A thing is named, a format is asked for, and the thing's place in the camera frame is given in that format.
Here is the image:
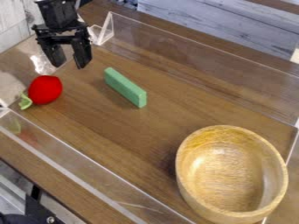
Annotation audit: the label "black clamp with screw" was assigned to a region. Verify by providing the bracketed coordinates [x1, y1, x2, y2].
[0, 196, 65, 224]

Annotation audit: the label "clear acrylic corner bracket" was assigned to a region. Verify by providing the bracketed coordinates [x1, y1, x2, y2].
[88, 12, 115, 46]

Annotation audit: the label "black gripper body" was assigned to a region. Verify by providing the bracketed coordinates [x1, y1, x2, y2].
[32, 0, 89, 47]

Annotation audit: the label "clear acrylic tray walls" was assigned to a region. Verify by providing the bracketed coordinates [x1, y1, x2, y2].
[0, 12, 299, 224]

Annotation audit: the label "red plush strawberry toy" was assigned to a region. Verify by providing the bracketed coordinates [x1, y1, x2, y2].
[19, 75, 63, 110]

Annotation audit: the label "wooden bowl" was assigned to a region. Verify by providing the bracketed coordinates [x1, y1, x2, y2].
[175, 125, 288, 224]

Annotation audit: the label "green rectangular block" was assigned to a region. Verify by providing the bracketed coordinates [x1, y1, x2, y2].
[104, 67, 147, 108]

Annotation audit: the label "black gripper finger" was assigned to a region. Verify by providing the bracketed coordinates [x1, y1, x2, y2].
[41, 45, 67, 67]
[71, 38, 92, 69]

